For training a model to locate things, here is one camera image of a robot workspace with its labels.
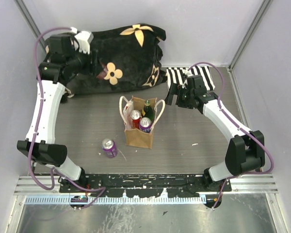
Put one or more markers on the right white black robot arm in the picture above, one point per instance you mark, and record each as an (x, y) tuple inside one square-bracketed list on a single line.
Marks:
[(245, 152)]

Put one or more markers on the right aluminium frame post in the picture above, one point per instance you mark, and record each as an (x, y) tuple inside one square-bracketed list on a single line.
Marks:
[(250, 32)]

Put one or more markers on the aluminium frame post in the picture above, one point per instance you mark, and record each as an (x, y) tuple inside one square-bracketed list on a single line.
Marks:
[(28, 17), (250, 32)]

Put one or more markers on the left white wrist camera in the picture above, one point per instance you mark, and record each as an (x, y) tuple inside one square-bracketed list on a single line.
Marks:
[(81, 40)]

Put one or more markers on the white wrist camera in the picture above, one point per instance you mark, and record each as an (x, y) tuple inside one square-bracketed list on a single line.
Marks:
[(186, 75), (81, 40)]

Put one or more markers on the brown canvas tote bag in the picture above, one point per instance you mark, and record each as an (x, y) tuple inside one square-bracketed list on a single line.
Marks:
[(136, 137)]

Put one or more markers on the slotted cable duct rail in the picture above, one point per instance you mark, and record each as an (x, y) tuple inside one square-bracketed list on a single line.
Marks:
[(82, 200)]

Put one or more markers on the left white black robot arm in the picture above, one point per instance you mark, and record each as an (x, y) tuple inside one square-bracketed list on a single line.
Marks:
[(39, 145)]

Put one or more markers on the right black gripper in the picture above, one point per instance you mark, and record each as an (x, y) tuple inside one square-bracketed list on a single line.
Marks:
[(176, 89)]

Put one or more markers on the purple Fanta can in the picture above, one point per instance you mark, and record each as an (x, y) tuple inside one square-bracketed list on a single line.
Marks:
[(145, 125)]

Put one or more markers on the black white striped cloth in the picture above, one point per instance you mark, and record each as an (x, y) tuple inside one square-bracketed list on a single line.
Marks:
[(175, 75)]

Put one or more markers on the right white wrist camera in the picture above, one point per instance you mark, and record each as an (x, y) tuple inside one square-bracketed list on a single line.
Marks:
[(186, 75)]

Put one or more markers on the purple soda can front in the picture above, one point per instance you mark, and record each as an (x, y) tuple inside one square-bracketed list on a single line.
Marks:
[(109, 147)]

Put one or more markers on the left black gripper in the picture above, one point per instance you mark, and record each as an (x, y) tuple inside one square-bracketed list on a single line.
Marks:
[(94, 69)]

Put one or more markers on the left aluminium frame post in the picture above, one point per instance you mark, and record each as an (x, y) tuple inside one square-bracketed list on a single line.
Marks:
[(28, 17)]

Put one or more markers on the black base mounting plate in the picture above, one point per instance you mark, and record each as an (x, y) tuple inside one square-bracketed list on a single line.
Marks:
[(150, 185)]

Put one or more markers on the black floral plush blanket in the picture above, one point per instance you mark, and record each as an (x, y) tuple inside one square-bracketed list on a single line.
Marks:
[(133, 58)]

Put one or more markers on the red cola can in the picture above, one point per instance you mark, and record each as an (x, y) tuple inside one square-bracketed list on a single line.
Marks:
[(135, 117), (103, 73)]

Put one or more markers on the green glass bottle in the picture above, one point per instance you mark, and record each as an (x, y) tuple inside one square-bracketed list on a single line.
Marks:
[(148, 111)]

